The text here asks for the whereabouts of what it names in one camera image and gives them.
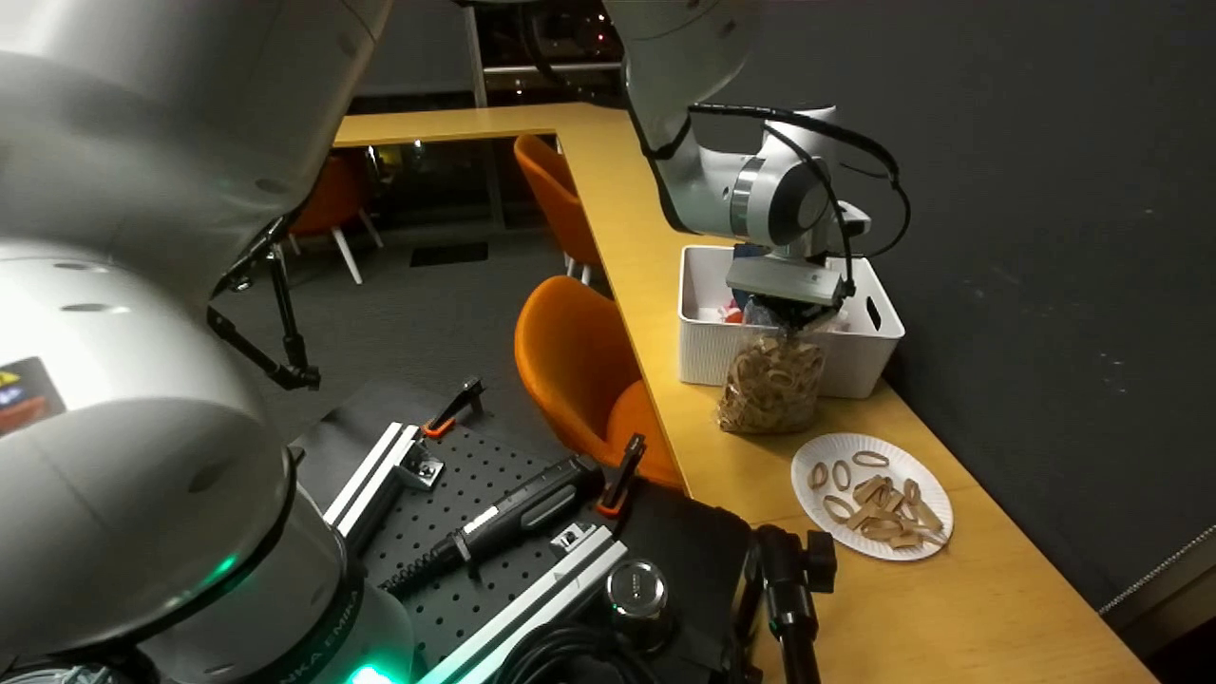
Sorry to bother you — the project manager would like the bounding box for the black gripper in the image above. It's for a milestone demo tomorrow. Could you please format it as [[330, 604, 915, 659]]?
[[742, 284, 827, 337]]

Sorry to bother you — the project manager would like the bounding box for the tan rubber band bunch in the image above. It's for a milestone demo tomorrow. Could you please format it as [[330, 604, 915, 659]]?
[[843, 467, 950, 555]]

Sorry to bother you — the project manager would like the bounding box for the clear bag of rubber bands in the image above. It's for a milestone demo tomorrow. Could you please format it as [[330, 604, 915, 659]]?
[[714, 327, 827, 441]]

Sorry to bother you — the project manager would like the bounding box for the white paper plate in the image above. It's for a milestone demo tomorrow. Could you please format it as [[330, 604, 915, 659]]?
[[785, 431, 956, 568]]

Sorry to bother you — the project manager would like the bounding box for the white plastic bin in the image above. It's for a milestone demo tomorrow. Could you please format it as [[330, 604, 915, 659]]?
[[676, 238, 910, 404]]

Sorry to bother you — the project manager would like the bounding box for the orange chair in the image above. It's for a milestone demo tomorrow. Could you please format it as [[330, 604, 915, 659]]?
[[285, 150, 389, 289], [510, 128, 609, 289], [510, 272, 687, 493]]

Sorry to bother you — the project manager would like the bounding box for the black clamp with orange tips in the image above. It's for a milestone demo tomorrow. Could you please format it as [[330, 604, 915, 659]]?
[[419, 376, 490, 443], [594, 432, 651, 523]]

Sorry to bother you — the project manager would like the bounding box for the black fabric bag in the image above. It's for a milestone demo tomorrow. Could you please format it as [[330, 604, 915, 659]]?
[[594, 480, 761, 684]]

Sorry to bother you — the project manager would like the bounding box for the round silver knob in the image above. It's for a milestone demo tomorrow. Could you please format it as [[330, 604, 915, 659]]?
[[603, 560, 672, 623]]

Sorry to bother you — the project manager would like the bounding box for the black perforated breadboard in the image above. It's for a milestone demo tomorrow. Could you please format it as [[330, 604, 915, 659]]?
[[362, 422, 617, 670]]

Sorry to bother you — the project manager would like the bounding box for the black handheld rotary tool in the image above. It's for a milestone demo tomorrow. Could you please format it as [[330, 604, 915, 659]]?
[[375, 457, 609, 602]]

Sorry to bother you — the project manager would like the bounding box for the black tripod stand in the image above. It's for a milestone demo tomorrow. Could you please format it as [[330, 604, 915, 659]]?
[[204, 238, 323, 395]]

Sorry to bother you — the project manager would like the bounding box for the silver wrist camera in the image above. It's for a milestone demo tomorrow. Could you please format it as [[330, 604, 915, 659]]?
[[723, 243, 852, 312]]

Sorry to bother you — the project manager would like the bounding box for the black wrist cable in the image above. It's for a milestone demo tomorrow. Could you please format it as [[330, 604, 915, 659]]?
[[643, 103, 915, 271]]

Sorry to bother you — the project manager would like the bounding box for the black camera tripod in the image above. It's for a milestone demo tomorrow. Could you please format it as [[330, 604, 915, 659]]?
[[729, 522, 838, 684]]

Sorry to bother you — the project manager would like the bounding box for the dark window with frame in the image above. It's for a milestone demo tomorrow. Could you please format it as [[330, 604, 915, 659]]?
[[472, 0, 630, 110]]

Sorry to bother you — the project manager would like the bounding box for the aluminium rail pair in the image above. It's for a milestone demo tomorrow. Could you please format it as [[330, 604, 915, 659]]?
[[421, 522, 634, 684], [320, 418, 430, 536]]

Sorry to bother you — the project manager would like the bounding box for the small metal bracket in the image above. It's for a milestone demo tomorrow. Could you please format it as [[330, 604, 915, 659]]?
[[400, 451, 447, 493]]

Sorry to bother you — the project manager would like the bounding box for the black coiled cable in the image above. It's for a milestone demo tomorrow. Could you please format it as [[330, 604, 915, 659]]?
[[497, 616, 662, 684]]

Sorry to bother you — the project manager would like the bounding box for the grey wall trim strip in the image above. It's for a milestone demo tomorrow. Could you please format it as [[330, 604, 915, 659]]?
[[1099, 523, 1216, 631]]

